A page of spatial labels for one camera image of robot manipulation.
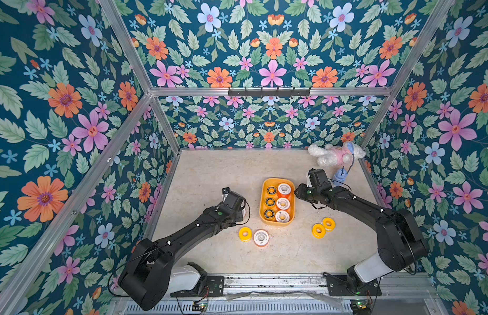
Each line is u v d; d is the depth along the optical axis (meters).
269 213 0.92
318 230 0.87
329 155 1.05
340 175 0.98
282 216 0.91
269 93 0.93
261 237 0.86
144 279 0.41
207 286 0.73
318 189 0.70
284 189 0.97
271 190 1.01
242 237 0.85
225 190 0.78
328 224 0.89
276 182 1.04
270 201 0.96
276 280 0.76
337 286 0.73
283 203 0.95
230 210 0.66
